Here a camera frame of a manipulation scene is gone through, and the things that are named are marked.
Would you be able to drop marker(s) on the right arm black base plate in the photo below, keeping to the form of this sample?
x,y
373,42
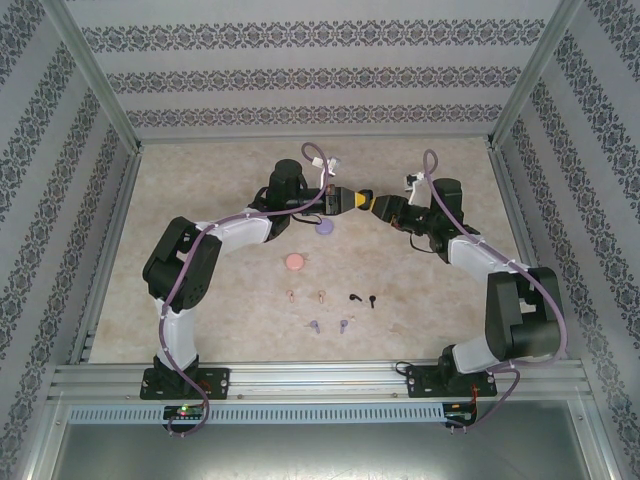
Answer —
x,y
425,382

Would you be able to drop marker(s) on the aluminium frame post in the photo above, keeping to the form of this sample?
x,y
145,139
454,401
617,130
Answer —
x,y
100,75
528,75

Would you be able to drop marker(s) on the grey metal sheet panel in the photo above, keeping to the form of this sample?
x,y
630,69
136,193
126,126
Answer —
x,y
320,455

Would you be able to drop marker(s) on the pink earbud charging case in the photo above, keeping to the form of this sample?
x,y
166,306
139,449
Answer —
x,y
294,262

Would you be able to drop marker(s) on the purple earbud charging case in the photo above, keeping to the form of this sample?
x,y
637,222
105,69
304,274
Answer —
x,y
326,228

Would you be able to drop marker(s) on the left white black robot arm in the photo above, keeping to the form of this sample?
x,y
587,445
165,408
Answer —
x,y
182,335

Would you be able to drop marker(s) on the short aluminium frame bar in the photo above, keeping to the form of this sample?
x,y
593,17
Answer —
x,y
44,440
595,440

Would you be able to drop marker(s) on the thin aluminium wall strip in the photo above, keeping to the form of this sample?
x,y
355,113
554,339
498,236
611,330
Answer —
x,y
315,138

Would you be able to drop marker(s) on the aluminium mounting rail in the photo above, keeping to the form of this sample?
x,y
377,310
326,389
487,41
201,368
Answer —
x,y
310,380

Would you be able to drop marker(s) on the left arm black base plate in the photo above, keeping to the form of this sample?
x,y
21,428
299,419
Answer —
x,y
215,382

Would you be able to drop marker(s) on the aluminium side floor rail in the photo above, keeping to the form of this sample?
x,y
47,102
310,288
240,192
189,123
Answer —
x,y
522,240
111,250

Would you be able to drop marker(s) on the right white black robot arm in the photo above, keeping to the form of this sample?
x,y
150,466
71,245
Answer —
x,y
520,330

